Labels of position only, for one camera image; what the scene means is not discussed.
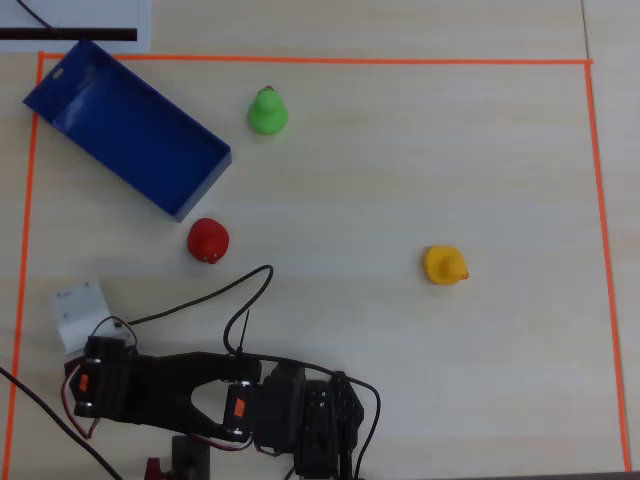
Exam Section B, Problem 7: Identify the red rubber duck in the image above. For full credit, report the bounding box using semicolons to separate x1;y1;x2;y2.
186;217;231;265

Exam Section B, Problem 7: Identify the black camera stand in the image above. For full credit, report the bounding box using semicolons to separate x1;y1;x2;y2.
171;433;212;480

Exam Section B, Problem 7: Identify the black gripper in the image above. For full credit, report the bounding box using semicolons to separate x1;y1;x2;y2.
84;334;140;365

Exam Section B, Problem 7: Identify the green toy pear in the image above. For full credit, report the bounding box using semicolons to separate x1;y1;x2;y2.
246;85;290;136

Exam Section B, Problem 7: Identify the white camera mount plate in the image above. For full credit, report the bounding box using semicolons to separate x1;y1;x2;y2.
49;279;112;355

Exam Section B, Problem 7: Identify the thick black stand cable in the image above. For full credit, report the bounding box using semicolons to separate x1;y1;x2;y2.
0;367;124;480

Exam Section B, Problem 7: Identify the yellow rubber duck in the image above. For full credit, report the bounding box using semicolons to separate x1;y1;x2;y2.
422;244;471;286

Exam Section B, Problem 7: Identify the blue plastic box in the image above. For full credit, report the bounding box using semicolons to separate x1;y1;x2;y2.
22;39;233;224

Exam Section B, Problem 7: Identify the thin black cable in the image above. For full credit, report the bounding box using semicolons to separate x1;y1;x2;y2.
16;0;59;32

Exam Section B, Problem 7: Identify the white paper with black bar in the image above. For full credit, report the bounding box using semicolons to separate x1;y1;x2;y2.
0;0;152;54

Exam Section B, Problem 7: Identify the orange tape strip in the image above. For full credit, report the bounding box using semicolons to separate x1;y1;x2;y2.
5;52;46;480
583;62;632;474
38;51;595;66

